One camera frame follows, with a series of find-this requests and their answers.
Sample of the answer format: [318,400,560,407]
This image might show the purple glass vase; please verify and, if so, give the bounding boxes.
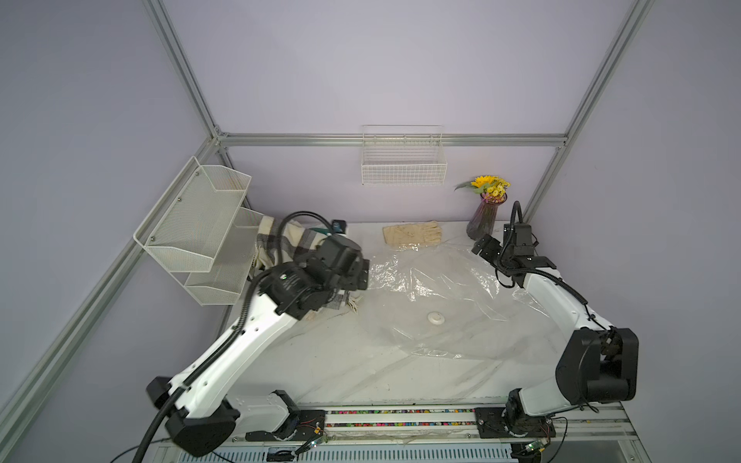
[466,193,508,241]

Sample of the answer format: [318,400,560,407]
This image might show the cream plaid fringed scarf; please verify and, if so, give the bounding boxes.
[252,216,329,275]

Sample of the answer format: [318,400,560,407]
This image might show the white vacuum bag valve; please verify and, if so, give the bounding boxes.
[426,312,446,326]

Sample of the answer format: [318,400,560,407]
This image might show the beige leather gloves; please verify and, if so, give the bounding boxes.
[382,221,443,250]

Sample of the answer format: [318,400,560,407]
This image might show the aluminium mounting rail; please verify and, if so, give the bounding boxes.
[209,400,640,451]

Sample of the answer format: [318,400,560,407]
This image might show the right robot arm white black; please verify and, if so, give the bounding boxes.
[473,202,640,422]

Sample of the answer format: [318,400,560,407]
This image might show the white mesh two-tier shelf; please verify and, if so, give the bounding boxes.
[133,157,262,306]

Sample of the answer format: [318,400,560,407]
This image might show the yellow flower bouquet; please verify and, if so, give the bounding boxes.
[455,176,511,204]

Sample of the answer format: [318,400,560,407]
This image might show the clear plastic vacuum bag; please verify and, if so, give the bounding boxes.
[357,243,563,365]

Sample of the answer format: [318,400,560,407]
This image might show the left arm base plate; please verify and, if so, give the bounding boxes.
[244,409,326,442]

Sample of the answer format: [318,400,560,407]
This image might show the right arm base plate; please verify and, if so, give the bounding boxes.
[474,407,556,439]

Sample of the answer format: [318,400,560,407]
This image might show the white wire wall basket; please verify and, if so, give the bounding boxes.
[361,125,448,186]

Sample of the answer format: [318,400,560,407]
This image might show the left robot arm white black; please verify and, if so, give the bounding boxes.
[132,210,370,462]

